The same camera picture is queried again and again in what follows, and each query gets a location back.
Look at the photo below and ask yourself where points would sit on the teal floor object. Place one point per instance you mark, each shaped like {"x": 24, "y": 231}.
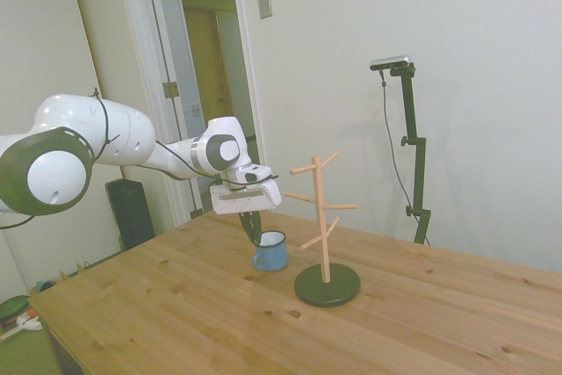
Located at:
{"x": 46, "y": 286}

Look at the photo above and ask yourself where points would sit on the white open door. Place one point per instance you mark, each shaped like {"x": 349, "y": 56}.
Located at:
{"x": 175, "y": 41}

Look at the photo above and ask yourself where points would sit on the white floor object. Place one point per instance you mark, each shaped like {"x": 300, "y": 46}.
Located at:
{"x": 31, "y": 324}

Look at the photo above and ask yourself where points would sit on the grey exterior camera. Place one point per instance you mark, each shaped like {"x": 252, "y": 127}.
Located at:
{"x": 390, "y": 62}

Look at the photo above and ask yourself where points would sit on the metal wall plate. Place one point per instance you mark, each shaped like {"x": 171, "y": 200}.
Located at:
{"x": 264, "y": 3}

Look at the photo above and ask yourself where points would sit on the blue enamel mug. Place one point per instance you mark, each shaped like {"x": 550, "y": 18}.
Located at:
{"x": 272, "y": 258}

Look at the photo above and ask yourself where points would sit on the wooden mug tree black base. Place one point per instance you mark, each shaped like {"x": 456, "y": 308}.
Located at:
{"x": 327, "y": 289}

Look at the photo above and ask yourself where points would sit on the black camera stand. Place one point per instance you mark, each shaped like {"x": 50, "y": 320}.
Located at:
{"x": 417, "y": 164}

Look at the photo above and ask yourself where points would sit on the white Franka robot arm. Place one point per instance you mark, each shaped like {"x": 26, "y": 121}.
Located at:
{"x": 118, "y": 133}

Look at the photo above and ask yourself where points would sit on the green floor bowl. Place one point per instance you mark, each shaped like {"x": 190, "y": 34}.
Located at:
{"x": 12, "y": 310}

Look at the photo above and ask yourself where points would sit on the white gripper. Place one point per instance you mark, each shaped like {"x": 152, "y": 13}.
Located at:
{"x": 246, "y": 206}

